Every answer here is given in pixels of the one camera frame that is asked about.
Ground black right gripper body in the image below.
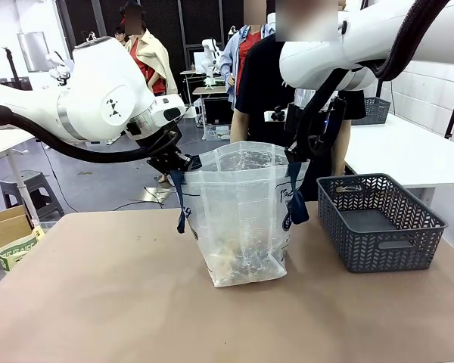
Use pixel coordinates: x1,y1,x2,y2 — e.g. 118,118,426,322
287,98,344,152

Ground person's left forearm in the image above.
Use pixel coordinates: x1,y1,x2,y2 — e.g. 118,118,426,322
331,119,352,177

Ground dark grey plastic basket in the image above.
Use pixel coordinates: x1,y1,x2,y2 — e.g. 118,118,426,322
316,173,449,274
350,97,392,126

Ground black tripod with tray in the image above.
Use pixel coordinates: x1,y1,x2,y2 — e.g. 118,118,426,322
0,47,33,90

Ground large white side table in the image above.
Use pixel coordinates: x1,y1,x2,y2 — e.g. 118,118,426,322
342,113,454,190

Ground person's right forearm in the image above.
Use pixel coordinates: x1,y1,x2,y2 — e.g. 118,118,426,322
230,108,250,144

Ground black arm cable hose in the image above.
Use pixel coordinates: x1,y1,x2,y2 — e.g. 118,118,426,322
0,105,182,164
293,0,451,158

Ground grey step stool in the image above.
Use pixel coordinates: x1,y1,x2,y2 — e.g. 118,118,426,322
0,170,65,221

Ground brown cardboard box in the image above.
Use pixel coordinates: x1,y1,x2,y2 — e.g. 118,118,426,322
0,205,33,254

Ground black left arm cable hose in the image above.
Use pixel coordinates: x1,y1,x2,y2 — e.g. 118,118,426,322
0,105,182,164

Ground person in black clothes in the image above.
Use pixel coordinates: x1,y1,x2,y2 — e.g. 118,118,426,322
229,0,367,203

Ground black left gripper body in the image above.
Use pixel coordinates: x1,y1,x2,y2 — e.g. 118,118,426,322
147,131,192,177

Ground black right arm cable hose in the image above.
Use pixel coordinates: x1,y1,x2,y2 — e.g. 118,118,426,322
293,0,451,158

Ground person in red top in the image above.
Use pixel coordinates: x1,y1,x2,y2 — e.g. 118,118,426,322
219,0,268,110

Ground person in beige jacket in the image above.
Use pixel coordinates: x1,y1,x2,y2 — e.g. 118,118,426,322
120,0,179,186

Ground shiny metal sheet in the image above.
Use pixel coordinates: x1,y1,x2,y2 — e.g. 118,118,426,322
130,185,177,205

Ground white table with round leg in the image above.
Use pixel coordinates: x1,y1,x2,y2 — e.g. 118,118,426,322
0,130,41,230

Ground green and white sack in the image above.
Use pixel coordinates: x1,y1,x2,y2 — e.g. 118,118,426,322
0,225,45,271

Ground black floor cable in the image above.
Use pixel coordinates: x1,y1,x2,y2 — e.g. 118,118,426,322
113,199,164,212

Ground clear plastic storage box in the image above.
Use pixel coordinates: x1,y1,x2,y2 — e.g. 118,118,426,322
203,123,232,142

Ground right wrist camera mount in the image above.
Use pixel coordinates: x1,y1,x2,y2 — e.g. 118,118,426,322
263,106,289,123

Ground background desk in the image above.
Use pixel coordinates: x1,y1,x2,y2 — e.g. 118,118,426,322
191,85,228,111

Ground black computer case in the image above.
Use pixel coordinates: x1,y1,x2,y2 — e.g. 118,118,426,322
204,98,234,126

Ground tan packaged item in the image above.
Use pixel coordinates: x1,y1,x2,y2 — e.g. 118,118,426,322
207,241,250,281

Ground grey panel board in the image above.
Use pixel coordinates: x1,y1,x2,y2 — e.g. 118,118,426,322
17,32,51,73

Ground white plastic bag navy handles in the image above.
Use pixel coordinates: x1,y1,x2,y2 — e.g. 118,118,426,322
169,141,311,288

